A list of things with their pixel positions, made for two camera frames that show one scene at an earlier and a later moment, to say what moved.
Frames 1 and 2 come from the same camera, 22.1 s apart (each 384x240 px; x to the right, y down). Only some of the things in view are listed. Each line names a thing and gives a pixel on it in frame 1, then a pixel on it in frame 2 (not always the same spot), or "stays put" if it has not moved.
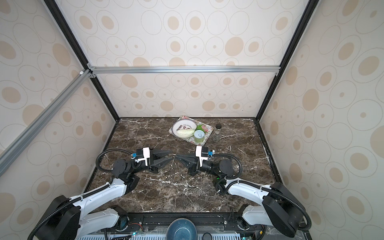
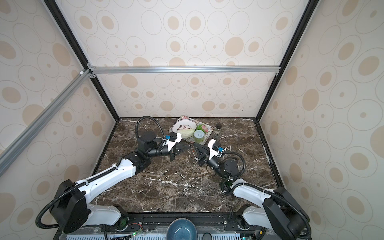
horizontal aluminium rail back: [186, 69] stays put
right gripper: [193, 167] to [204, 159]
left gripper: [156, 162] to [172, 152]
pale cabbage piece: [186, 133] stays put
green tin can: [199, 136] stays put
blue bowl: [182, 229] stays put
